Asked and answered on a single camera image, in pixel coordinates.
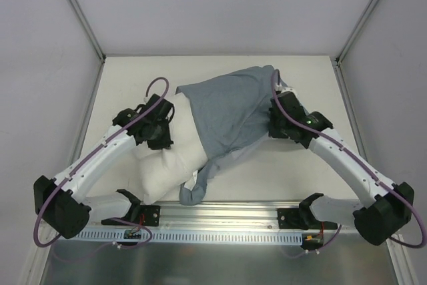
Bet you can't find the white pillow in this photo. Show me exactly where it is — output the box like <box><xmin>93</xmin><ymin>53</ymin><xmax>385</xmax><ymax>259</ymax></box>
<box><xmin>133</xmin><ymin>93</ymin><xmax>207</xmax><ymax>205</ymax></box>

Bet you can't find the blue beige striped pillowcase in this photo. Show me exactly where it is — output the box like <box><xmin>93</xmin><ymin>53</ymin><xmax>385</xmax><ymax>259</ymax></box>
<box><xmin>176</xmin><ymin>65</ymin><xmax>286</xmax><ymax>206</ymax></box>

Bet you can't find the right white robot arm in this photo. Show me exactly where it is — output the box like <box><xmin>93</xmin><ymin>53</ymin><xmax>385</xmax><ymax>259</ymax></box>
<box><xmin>269</xmin><ymin>90</ymin><xmax>414</xmax><ymax>246</ymax></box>

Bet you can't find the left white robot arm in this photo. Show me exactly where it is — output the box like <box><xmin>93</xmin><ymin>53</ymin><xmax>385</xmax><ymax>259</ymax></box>
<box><xmin>33</xmin><ymin>94</ymin><xmax>175</xmax><ymax>239</ymax></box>

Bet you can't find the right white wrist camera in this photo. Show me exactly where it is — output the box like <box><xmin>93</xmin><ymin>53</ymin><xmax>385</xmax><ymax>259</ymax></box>
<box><xmin>274</xmin><ymin>85</ymin><xmax>298</xmax><ymax>97</ymax></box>

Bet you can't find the right aluminium frame post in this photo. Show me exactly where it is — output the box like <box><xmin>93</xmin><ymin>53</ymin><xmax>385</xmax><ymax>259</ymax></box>
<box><xmin>335</xmin><ymin>0</ymin><xmax>403</xmax><ymax>64</ymax></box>

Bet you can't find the aluminium frame post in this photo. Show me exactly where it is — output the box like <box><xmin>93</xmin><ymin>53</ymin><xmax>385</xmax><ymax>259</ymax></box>
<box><xmin>335</xmin><ymin>0</ymin><xmax>403</xmax><ymax>64</ymax></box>
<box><xmin>67</xmin><ymin>0</ymin><xmax>106</xmax><ymax>63</ymax></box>

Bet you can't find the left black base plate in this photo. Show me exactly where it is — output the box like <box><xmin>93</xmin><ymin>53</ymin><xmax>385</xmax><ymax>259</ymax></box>
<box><xmin>101</xmin><ymin>204</ymin><xmax>161</xmax><ymax>227</ymax></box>

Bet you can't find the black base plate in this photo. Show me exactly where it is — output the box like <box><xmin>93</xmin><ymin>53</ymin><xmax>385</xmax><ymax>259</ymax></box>
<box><xmin>277</xmin><ymin>208</ymin><xmax>338</xmax><ymax>230</ymax></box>
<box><xmin>101</xmin><ymin>204</ymin><xmax>161</xmax><ymax>227</ymax></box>

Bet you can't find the aluminium mounting rail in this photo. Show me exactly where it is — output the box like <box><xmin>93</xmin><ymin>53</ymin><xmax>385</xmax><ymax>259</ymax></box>
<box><xmin>39</xmin><ymin>200</ymin><xmax>401</xmax><ymax>234</ymax></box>

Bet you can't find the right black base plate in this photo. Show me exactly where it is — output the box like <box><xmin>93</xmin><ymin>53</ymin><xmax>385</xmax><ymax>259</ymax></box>
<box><xmin>277</xmin><ymin>208</ymin><xmax>338</xmax><ymax>230</ymax></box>

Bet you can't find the slotted white cable duct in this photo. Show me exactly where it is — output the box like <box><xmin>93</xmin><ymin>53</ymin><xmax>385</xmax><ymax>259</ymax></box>
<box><xmin>73</xmin><ymin>227</ymin><xmax>303</xmax><ymax>246</ymax></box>

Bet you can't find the left aluminium frame post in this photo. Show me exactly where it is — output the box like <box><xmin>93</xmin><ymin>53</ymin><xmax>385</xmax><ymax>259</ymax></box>
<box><xmin>67</xmin><ymin>0</ymin><xmax>106</xmax><ymax>63</ymax></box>

